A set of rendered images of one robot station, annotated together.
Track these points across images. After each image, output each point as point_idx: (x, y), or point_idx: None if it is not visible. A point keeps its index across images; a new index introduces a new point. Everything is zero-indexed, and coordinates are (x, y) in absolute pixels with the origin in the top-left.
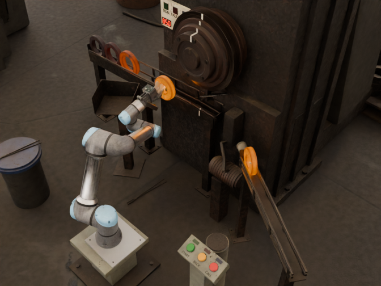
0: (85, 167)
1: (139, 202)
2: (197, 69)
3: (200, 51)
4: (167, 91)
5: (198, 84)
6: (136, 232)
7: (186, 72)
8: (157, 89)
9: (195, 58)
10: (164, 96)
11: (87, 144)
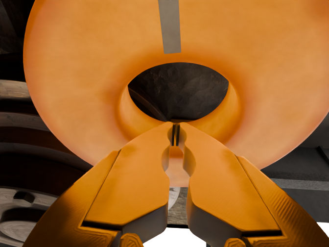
0: None
1: None
2: (3, 208)
3: (17, 242)
4: (104, 117)
5: (20, 87)
6: None
7: (36, 202)
8: (186, 209)
9: (18, 238)
10: (152, 28)
11: None
